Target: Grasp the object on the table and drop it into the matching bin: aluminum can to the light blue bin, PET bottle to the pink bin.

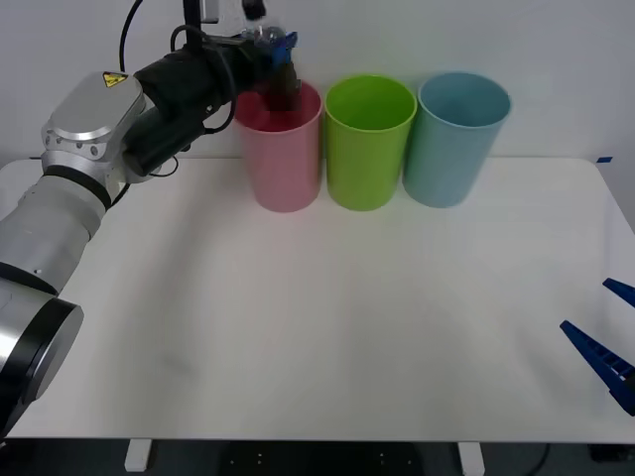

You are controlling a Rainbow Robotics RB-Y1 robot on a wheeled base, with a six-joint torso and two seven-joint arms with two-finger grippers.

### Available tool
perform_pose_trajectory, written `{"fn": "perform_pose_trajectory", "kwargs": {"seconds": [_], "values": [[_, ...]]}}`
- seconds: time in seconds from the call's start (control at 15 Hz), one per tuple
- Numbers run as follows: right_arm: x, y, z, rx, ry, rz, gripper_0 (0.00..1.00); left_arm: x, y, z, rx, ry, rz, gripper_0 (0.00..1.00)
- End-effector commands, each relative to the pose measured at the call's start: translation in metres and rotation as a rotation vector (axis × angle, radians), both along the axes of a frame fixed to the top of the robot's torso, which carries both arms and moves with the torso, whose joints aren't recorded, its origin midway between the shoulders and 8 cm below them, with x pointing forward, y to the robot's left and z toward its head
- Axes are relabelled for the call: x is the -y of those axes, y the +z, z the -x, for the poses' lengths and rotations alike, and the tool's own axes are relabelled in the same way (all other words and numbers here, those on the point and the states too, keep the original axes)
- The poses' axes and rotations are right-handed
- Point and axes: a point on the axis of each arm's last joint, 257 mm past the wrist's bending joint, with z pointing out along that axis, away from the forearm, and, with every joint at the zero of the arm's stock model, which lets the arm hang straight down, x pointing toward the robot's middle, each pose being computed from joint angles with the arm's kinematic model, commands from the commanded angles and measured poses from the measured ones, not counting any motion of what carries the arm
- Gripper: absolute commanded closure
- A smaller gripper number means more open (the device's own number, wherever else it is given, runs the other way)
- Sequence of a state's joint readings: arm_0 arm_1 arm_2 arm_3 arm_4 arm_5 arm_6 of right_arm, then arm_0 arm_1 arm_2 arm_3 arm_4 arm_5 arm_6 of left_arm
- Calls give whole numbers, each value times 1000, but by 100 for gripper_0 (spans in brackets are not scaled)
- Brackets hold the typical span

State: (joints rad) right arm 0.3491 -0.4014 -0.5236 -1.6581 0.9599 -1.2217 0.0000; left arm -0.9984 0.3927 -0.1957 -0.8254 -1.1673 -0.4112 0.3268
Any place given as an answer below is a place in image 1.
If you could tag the white table leg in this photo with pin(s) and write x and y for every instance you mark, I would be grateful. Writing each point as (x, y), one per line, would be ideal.
(471, 458)
(136, 455)

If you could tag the dark bottle with black cap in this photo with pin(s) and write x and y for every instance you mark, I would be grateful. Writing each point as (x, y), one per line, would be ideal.
(285, 89)

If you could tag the silver and black left arm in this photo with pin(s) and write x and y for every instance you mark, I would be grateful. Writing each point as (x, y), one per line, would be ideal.
(89, 119)

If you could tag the pale blue plastic bin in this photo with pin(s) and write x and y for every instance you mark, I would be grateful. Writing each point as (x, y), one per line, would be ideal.
(444, 163)

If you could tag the pink plastic bin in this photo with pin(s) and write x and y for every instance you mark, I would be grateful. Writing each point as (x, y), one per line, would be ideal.
(288, 168)

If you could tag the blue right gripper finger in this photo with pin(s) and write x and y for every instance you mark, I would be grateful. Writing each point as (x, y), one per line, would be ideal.
(622, 291)
(602, 359)

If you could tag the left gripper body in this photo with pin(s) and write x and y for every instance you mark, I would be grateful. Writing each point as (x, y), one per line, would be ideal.
(245, 62)

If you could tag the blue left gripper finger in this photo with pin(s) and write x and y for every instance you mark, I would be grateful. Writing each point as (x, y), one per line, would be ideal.
(292, 38)
(281, 55)

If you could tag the yellow-green plastic bin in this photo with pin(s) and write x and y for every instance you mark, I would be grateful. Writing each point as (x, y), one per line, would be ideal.
(364, 168)

